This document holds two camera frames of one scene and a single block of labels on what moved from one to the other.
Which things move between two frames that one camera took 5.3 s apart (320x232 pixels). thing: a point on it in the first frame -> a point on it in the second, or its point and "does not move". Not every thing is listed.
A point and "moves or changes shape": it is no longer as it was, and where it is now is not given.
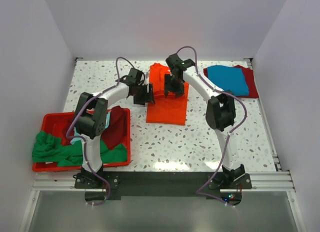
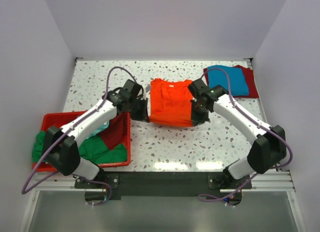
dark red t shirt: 116,133 does not move
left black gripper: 143,94 -> 139,109
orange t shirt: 169,109 moves or changes shape
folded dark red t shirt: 248,74 does not move
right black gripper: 174,84 -> 198,111
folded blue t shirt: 229,78 does not move
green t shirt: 48,149 does not move
